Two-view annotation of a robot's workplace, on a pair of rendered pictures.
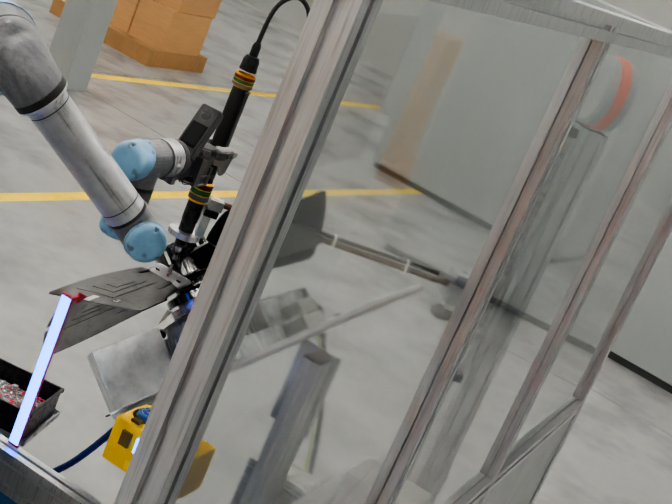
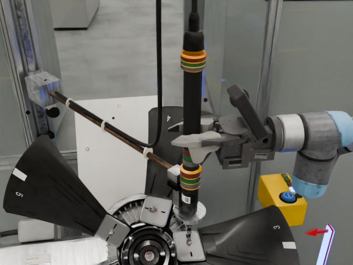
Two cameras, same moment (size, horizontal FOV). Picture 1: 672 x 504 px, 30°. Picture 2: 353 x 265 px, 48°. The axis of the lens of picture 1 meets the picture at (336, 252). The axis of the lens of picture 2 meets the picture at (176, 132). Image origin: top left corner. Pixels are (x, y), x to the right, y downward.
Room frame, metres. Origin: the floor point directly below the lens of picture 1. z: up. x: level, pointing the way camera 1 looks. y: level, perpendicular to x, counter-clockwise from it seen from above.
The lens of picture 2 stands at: (2.84, 0.86, 1.88)
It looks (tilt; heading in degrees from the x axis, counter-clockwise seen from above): 31 degrees down; 241
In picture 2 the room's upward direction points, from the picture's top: straight up
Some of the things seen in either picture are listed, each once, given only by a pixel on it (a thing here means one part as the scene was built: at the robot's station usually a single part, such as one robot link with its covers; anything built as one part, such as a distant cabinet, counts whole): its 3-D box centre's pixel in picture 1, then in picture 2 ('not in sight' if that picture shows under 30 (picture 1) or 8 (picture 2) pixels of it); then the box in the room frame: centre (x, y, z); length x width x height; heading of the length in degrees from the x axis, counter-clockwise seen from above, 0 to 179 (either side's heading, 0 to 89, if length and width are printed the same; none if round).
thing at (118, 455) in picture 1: (157, 454); (280, 200); (2.06, 0.15, 1.02); 0.16 x 0.10 x 0.11; 70
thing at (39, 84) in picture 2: not in sight; (43, 88); (2.66, -0.30, 1.37); 0.10 x 0.07 x 0.08; 105
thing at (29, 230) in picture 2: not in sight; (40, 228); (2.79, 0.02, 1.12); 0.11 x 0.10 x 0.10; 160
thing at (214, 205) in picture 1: (196, 216); (186, 194); (2.51, 0.30, 1.33); 0.09 x 0.07 x 0.10; 105
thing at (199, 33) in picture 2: (217, 146); (191, 133); (2.50, 0.31, 1.49); 0.04 x 0.04 x 0.46
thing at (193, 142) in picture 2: not in sight; (196, 150); (2.51, 0.33, 1.47); 0.09 x 0.03 x 0.06; 170
